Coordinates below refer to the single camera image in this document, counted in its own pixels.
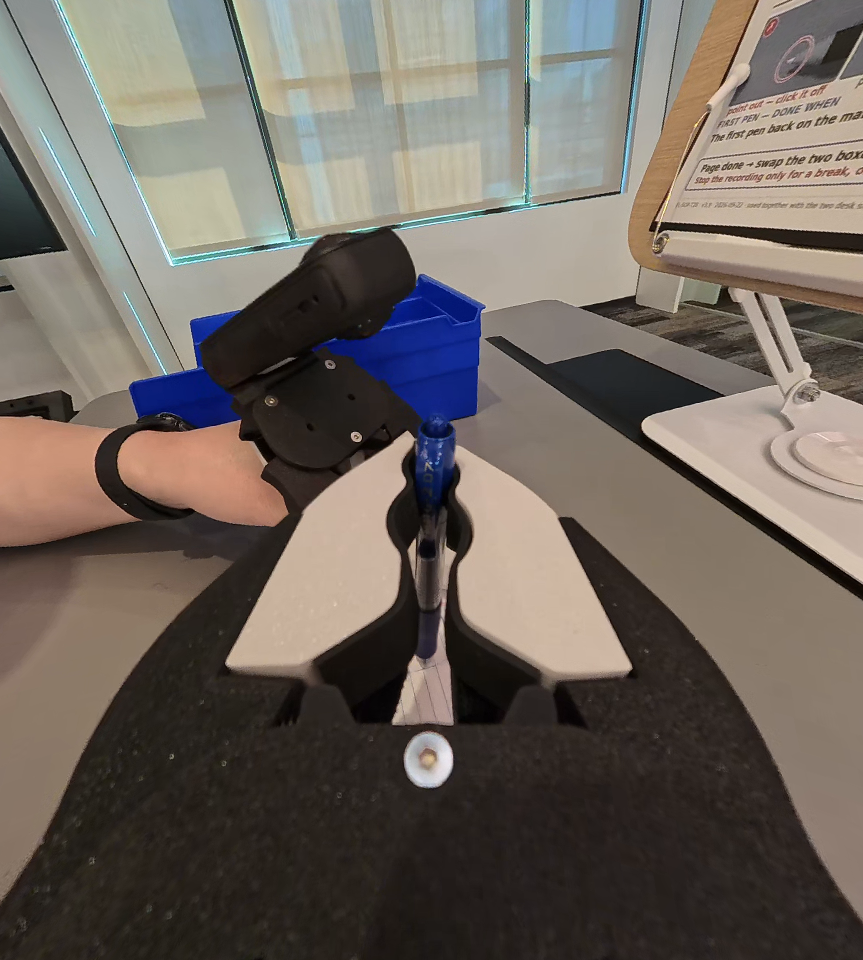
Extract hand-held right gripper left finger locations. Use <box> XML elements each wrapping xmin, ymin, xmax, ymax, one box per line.
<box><xmin>225</xmin><ymin>448</ymin><xmax>418</xmax><ymax>727</ymax></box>

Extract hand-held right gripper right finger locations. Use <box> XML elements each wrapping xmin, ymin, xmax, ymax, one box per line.
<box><xmin>442</xmin><ymin>453</ymin><xmax>634</xmax><ymax>727</ymax></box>

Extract blue ballpoint pen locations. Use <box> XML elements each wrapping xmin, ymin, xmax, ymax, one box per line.
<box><xmin>410</xmin><ymin>414</ymin><xmax>459</xmax><ymax>670</ymax></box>

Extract person's left forearm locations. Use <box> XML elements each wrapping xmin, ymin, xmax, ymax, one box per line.
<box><xmin>0</xmin><ymin>414</ymin><xmax>196</xmax><ymax>550</ymax></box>

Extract person's left hand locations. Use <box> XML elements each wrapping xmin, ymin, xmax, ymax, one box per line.
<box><xmin>191</xmin><ymin>431</ymin><xmax>290</xmax><ymax>528</ymax></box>

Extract blue storage bin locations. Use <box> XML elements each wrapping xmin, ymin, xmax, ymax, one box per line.
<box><xmin>129</xmin><ymin>273</ymin><xmax>487</xmax><ymax>432</ymax></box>

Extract black mat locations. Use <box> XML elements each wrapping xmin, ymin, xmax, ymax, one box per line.
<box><xmin>485</xmin><ymin>336</ymin><xmax>712</xmax><ymax>445</ymax></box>

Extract glass window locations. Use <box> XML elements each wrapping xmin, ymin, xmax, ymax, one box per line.
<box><xmin>56</xmin><ymin>0</ymin><xmax>650</xmax><ymax>265</ymax></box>

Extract black wristband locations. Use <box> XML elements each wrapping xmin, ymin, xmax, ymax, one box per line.
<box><xmin>94</xmin><ymin>414</ymin><xmax>196</xmax><ymax>522</ymax></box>

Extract black metal block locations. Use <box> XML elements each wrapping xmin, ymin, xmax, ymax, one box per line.
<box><xmin>0</xmin><ymin>390</ymin><xmax>74</xmax><ymax>421</ymax></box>

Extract printed instruction sheet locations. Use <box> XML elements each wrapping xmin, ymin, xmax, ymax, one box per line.
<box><xmin>652</xmin><ymin>0</ymin><xmax>863</xmax><ymax>234</ymax></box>

